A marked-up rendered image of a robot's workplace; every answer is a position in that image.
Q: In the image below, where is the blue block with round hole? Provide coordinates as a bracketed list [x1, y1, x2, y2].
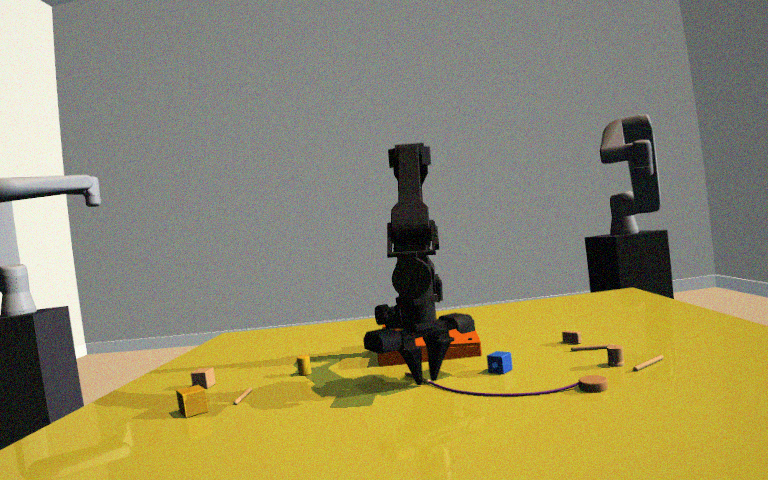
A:
[487, 351, 513, 374]

